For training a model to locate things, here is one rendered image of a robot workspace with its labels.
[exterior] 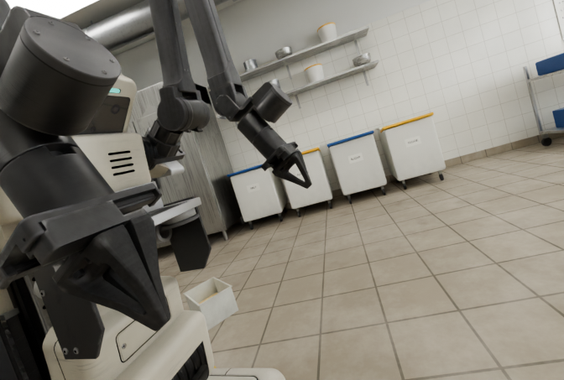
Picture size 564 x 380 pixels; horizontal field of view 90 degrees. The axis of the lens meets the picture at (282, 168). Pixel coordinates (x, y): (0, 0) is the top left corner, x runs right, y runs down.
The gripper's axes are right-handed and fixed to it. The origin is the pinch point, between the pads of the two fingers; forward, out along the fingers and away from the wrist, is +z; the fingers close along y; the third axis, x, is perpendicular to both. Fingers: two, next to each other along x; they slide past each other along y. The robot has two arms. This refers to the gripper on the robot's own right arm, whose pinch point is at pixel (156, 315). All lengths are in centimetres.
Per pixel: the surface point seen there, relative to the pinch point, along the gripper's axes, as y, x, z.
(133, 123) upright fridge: 253, 186, -196
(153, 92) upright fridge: 262, 143, -205
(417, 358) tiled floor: 85, 26, 72
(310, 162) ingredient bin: 311, 69, -20
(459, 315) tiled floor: 107, 10, 80
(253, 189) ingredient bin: 297, 143, -42
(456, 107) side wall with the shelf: 409, -95, 49
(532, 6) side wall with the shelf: 427, -229, 15
